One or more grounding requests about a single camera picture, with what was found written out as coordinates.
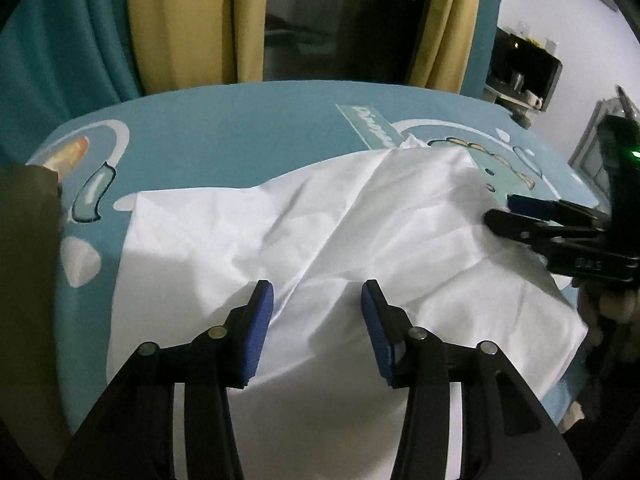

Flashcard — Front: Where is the white garment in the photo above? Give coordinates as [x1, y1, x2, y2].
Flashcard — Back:
[107, 146, 586, 479]

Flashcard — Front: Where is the brown sleeve forearm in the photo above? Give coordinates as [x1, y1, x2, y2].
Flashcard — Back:
[1, 166, 70, 479]

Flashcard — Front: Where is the white mug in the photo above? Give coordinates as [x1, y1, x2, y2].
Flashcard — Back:
[525, 90, 542, 110]

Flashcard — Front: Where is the white desk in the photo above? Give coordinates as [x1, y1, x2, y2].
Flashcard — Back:
[483, 84, 539, 129]

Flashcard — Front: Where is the black monitor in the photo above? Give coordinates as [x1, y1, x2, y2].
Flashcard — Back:
[486, 28, 563, 112]

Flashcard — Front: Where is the right yellow curtain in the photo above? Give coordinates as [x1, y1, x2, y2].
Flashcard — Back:
[409, 0, 480, 93]

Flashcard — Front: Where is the yellow curtain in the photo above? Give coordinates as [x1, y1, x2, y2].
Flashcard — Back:
[127, 0, 267, 94]
[409, 0, 480, 93]

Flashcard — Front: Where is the teal cartoon bed sheet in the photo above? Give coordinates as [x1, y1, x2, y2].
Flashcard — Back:
[30, 81, 598, 428]

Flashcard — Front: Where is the right teal curtain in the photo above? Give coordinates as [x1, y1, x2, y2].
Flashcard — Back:
[460, 0, 502, 99]

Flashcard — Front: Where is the teal curtain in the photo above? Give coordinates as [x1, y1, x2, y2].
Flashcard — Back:
[1, 0, 144, 165]
[460, 0, 502, 99]

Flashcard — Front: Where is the dark window glass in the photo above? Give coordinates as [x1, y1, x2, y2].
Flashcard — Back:
[264, 0, 431, 84]

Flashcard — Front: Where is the left yellow curtain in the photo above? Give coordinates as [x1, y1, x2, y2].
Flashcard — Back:
[127, 0, 267, 94]

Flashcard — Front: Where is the left teal curtain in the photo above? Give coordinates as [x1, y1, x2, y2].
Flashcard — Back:
[1, 0, 144, 165]

